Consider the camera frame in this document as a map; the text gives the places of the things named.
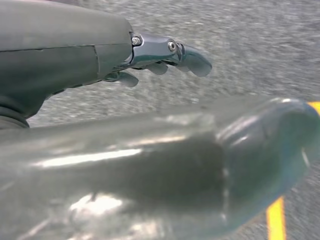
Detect yellow floor tape square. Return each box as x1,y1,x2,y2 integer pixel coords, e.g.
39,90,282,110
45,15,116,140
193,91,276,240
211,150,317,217
266,100,320,240

